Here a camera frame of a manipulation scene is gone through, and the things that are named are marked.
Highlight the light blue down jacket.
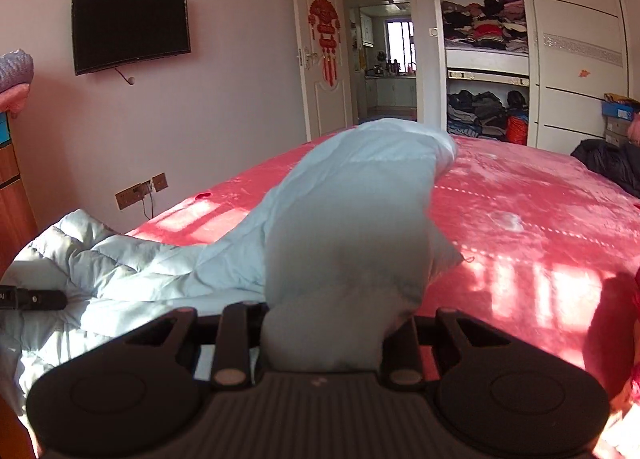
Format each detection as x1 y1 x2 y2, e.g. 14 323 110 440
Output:
1 119 462 411

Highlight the white bedroom door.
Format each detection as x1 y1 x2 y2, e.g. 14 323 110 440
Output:
293 0 352 141

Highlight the clothes pile on shelf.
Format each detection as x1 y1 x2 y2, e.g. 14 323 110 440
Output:
442 0 528 54

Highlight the wooden cabinet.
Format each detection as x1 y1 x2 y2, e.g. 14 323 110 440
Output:
0 112 37 274

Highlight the red heart print bed blanket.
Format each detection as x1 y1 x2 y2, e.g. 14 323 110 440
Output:
124 130 640 459

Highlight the purple folded blanket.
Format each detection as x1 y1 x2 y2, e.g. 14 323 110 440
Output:
0 49 34 93

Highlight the black jacket on bed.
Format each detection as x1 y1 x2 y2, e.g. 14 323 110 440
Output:
570 139 640 198

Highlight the red Chinese knot decoration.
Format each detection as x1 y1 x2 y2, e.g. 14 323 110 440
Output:
307 0 341 87

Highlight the blue cardboard box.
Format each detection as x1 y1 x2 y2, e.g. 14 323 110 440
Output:
602 93 640 122

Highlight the white sliding wardrobe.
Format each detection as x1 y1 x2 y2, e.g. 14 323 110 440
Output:
430 0 631 153

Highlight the brown wall socket panel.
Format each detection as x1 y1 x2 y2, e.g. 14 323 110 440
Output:
115 173 168 210

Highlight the black wall television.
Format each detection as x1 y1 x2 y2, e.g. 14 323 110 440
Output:
70 0 191 75

